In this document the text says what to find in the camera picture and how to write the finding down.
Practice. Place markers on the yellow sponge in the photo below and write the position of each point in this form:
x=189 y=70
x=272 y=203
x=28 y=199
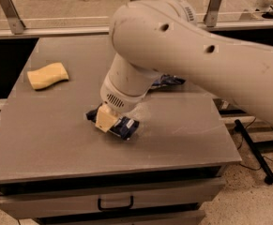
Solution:
x=47 y=76

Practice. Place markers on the left metal railing post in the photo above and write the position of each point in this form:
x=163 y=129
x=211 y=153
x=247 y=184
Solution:
x=15 y=23

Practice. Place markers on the grey cabinet drawer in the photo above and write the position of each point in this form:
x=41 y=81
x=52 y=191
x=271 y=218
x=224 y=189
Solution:
x=84 y=201

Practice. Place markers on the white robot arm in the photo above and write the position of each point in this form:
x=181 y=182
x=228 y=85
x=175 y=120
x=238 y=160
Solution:
x=151 y=38

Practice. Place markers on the grey lower drawer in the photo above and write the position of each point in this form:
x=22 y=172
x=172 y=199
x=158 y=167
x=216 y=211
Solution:
x=134 y=215

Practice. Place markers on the black drawer handle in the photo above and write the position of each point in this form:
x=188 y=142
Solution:
x=116 y=204

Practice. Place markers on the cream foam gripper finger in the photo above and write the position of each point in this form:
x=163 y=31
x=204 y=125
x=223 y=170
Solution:
x=106 y=118

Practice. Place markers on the crumpled blue chip bag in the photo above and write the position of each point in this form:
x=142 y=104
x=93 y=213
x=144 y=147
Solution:
x=166 y=80

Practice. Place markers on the black metal floor stand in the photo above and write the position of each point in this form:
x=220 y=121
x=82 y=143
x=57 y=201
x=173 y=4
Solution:
x=268 y=173

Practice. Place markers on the right metal railing post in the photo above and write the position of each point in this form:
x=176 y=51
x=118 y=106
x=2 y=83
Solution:
x=212 y=13

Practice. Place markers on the blue rxbar blueberry wrapper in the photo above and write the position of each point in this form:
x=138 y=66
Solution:
x=123 y=128

